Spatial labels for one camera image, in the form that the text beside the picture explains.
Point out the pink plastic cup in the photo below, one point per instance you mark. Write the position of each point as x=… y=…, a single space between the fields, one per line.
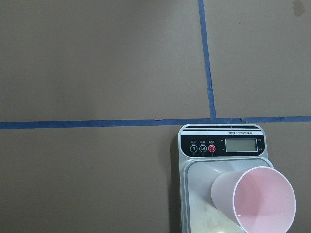
x=259 y=200

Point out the digital kitchen scale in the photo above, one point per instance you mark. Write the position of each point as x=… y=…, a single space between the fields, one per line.
x=205 y=151

